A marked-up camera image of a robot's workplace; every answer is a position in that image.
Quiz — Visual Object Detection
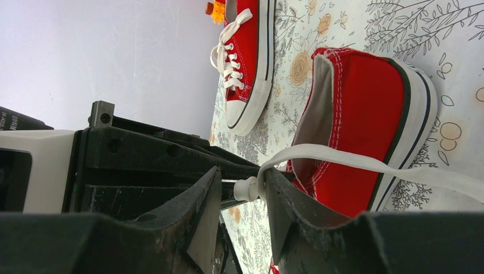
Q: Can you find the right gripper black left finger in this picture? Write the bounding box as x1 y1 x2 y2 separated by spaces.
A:
1 167 222 273

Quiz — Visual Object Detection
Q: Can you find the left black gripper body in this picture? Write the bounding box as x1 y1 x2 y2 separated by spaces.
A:
62 100 259 220

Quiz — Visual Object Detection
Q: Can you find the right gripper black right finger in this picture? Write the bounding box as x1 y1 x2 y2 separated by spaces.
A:
264 169 483 273

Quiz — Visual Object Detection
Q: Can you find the red sneaker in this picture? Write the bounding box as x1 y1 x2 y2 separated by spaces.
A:
233 47 484 219
211 0 276 136

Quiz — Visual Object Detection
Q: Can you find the red yellow toy block assembly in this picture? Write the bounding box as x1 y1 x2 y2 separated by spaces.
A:
205 0 225 25

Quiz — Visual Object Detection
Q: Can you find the floral patterned mat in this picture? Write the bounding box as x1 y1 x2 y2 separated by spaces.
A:
209 0 484 274

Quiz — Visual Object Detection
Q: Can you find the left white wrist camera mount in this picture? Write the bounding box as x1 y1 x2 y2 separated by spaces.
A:
1 130 75 213

